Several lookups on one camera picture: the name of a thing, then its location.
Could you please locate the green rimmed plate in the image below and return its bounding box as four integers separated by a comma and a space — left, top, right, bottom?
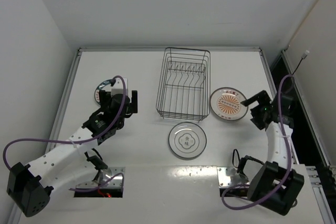
94, 79, 115, 105

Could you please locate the orange sunburst pattern plate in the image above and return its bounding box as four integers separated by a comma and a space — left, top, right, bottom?
209, 87, 248, 121

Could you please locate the white plate grey rim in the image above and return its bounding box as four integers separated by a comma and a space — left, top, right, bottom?
168, 122, 207, 160

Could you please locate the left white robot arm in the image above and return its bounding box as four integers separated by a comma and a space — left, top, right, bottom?
7, 90, 138, 217

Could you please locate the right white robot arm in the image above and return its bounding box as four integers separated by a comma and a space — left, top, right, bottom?
241, 90, 305, 216

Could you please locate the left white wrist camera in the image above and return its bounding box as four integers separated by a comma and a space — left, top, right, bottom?
111, 78, 128, 96

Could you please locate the grey wire dish rack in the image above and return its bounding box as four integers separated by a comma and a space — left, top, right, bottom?
156, 47, 211, 122

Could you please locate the black wall cable white plug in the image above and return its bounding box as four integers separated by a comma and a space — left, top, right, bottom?
291, 50, 310, 75

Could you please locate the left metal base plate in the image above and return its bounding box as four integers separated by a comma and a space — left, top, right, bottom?
76, 167, 125, 189

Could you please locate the metal base plate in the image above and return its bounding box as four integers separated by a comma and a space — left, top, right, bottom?
76, 167, 125, 189
216, 166, 250, 188

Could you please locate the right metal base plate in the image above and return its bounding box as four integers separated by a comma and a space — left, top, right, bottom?
216, 166, 250, 188

